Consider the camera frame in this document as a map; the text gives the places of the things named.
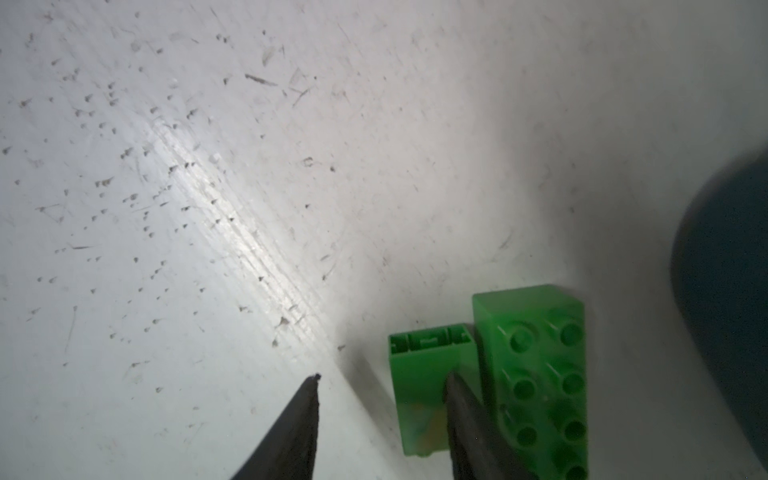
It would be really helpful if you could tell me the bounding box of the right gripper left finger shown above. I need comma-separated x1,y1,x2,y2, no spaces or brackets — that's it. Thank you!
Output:
233,373,321,480

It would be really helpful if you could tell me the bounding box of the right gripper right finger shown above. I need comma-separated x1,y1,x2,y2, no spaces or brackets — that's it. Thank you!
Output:
444,371,535,480

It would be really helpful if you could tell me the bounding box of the green lego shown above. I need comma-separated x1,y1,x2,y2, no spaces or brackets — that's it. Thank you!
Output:
388,324,483,457
472,285,589,479

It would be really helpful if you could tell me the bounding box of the right dark teal bin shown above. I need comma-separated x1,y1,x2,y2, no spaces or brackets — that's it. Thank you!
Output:
670,151,767,464

